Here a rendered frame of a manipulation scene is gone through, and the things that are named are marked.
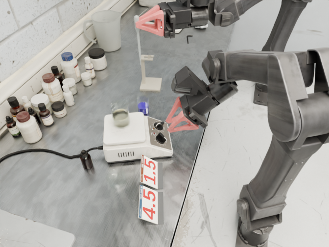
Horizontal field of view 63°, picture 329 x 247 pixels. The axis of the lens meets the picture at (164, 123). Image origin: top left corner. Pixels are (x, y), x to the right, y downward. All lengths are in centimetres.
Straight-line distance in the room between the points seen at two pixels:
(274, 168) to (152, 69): 80
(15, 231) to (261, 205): 57
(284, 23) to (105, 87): 67
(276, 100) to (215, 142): 49
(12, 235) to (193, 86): 55
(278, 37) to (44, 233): 88
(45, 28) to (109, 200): 73
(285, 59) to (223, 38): 106
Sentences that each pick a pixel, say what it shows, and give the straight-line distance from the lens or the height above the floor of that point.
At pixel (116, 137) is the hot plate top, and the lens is 78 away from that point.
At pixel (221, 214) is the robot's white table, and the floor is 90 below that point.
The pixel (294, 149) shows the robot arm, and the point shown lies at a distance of 44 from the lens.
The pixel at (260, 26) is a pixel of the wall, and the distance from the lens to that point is 211.
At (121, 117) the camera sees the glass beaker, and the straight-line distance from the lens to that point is 76.
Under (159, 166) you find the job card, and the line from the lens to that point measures 80.
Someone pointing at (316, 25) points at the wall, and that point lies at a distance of 213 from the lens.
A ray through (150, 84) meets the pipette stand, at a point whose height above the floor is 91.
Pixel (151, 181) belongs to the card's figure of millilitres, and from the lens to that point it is 76.
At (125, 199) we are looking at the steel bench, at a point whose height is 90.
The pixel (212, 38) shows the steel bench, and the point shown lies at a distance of 144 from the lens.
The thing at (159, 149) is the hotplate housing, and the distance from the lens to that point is 79.
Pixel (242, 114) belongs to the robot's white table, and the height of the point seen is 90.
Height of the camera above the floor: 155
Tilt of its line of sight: 45 degrees down
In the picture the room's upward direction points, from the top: straight up
